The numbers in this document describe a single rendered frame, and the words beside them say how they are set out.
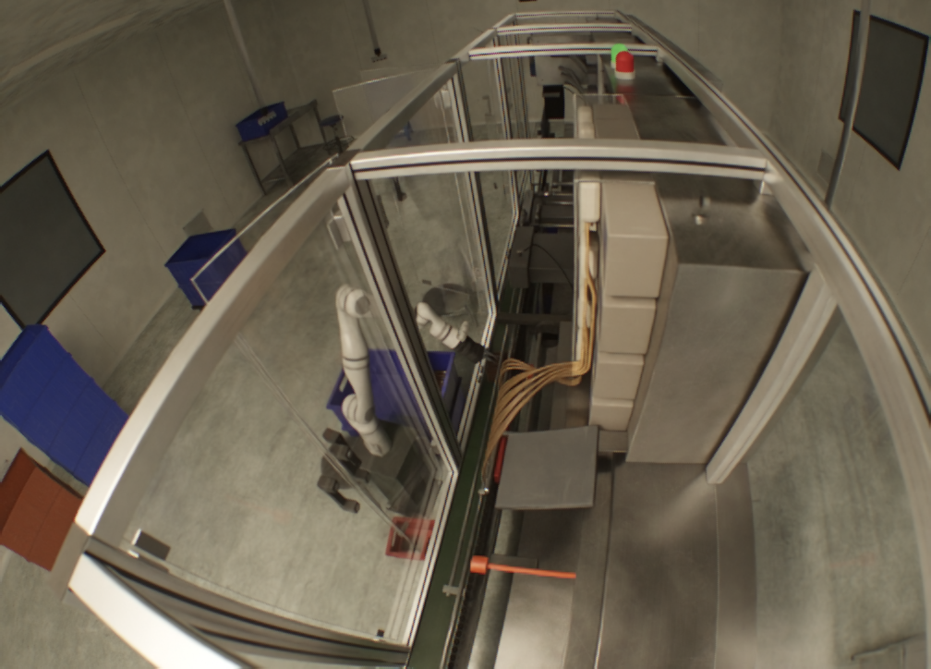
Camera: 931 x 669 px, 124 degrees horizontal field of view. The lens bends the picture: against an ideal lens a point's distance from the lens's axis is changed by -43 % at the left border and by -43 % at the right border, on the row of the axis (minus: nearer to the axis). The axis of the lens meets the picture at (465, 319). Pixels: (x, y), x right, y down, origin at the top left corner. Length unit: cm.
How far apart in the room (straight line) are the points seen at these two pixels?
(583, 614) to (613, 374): 47
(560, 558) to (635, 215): 92
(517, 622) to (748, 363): 86
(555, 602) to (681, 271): 92
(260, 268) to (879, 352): 72
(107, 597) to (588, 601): 78
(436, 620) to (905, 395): 124
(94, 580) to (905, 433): 72
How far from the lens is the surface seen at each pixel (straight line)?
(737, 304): 63
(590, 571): 91
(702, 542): 96
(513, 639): 122
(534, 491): 93
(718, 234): 64
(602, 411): 93
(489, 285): 198
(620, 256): 63
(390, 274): 94
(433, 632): 136
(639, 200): 70
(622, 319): 71
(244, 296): 57
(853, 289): 53
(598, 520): 94
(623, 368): 81
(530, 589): 123
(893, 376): 47
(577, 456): 93
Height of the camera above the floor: 205
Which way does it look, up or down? 44 degrees down
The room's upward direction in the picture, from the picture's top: 13 degrees counter-clockwise
